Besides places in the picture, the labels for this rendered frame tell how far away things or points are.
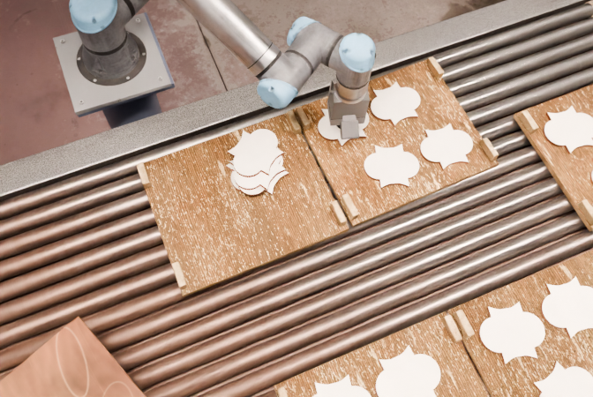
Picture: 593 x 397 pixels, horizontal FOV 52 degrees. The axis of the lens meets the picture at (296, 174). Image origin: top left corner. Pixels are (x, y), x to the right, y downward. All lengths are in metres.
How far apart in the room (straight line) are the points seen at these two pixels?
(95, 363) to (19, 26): 2.15
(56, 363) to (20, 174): 0.52
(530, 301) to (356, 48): 0.68
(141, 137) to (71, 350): 0.57
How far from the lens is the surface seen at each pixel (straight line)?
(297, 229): 1.42
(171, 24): 2.99
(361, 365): 1.36
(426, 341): 1.39
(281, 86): 1.24
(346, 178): 1.49
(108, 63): 1.70
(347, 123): 1.45
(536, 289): 1.50
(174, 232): 1.44
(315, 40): 1.32
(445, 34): 1.81
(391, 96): 1.61
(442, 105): 1.64
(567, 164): 1.66
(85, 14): 1.59
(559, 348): 1.48
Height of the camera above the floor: 2.27
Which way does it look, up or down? 64 degrees down
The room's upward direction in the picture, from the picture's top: 4 degrees clockwise
